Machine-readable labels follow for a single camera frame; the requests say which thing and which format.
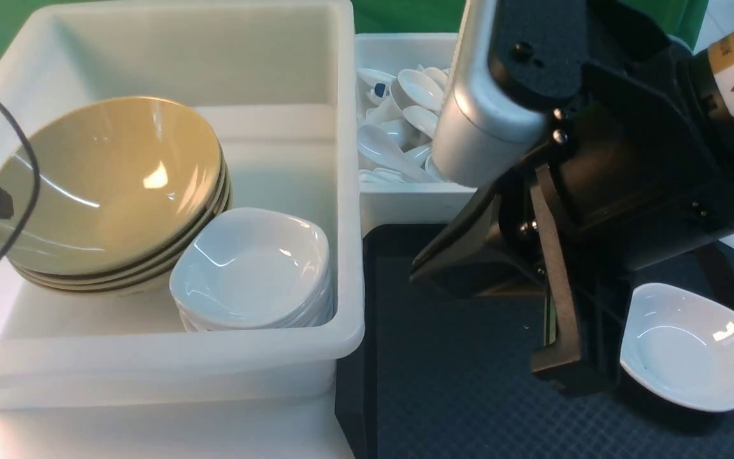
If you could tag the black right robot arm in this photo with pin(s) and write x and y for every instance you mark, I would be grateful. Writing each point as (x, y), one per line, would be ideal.
(724, 64)

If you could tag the black plastic tray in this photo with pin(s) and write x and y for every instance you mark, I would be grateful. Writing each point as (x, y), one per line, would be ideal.
(441, 379)

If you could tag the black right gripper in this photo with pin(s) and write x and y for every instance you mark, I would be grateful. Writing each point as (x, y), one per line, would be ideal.
(646, 175)

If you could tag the top stacked white dish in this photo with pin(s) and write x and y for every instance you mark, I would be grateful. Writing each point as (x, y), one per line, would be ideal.
(251, 266)

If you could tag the large white plastic tub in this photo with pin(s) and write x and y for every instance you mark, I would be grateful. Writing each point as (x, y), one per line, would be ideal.
(277, 81)

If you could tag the white spoon lower left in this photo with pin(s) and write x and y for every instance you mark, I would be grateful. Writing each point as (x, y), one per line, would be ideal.
(374, 144)

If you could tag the tan noodle bowl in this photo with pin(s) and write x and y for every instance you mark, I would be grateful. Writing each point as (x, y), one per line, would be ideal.
(118, 180)

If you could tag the small white plastic bin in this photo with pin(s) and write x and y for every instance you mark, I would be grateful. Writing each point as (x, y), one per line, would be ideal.
(395, 203)

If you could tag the stacked tan bowl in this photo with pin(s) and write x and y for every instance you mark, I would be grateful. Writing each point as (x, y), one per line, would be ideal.
(151, 285)
(165, 258)
(126, 283)

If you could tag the white square sauce dish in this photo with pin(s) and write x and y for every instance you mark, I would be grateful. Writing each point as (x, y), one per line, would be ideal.
(679, 345)

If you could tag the lower stacked white dishes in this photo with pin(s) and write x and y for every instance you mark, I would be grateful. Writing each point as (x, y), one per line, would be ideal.
(316, 313)

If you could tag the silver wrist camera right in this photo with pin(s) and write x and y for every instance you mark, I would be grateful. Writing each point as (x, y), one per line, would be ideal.
(514, 63)

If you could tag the white ceramic soup spoon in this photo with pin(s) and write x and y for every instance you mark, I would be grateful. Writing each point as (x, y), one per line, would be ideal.
(413, 87)

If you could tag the white spoon middle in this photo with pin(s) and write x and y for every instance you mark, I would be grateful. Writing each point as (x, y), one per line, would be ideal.
(422, 119)

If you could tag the top stacked tan bowl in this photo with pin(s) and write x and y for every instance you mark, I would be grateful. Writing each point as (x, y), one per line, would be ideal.
(165, 258)

